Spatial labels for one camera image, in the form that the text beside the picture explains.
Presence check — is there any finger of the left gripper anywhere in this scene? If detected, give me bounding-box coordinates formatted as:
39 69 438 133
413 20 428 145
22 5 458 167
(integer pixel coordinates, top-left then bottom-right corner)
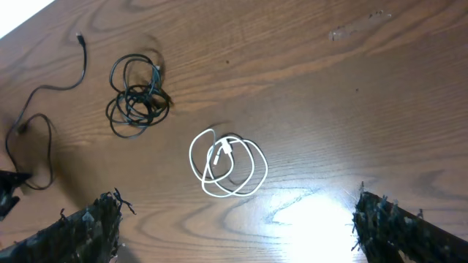
0 170 32 221

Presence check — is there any short black cable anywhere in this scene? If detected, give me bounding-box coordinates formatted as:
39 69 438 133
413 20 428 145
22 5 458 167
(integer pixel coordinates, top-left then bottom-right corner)
105 53 173 140

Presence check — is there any long black cable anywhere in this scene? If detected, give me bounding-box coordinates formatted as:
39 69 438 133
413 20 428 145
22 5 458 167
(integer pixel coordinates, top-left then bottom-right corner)
4 31 88 191

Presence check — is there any white usb cable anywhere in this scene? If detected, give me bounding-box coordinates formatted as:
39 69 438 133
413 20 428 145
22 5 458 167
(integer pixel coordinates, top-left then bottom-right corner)
188 128 269 199

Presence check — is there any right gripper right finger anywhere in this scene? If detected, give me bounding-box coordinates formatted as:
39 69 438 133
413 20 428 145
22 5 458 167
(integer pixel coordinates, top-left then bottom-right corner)
352 184 467 263

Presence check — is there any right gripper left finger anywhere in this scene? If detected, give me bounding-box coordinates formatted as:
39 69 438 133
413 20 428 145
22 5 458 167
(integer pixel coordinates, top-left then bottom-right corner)
1 190 135 263

